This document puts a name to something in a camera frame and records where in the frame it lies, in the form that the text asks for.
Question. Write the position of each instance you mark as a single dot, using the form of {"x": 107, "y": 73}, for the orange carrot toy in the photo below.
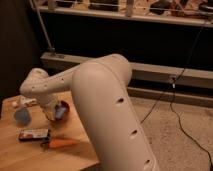
{"x": 57, "y": 143}

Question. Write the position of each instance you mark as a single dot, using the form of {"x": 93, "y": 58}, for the orange ceramic bowl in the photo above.
{"x": 51, "y": 113}

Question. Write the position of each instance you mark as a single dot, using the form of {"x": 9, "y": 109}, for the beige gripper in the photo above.
{"x": 48, "y": 104}

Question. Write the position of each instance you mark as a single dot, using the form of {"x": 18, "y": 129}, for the wooden table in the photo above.
{"x": 30, "y": 156}

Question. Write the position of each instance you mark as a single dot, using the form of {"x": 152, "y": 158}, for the blue round cup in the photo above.
{"x": 22, "y": 116}

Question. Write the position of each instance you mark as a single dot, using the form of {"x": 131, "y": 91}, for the metal diagonal rod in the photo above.
{"x": 51, "y": 48}

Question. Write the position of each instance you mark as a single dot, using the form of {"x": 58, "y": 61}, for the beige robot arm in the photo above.
{"x": 98, "y": 89}

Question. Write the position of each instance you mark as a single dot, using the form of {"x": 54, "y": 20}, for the dark rectangular snack box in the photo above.
{"x": 33, "y": 134}

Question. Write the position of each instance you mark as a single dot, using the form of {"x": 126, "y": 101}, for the cluttered upper shelf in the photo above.
{"x": 159, "y": 11}

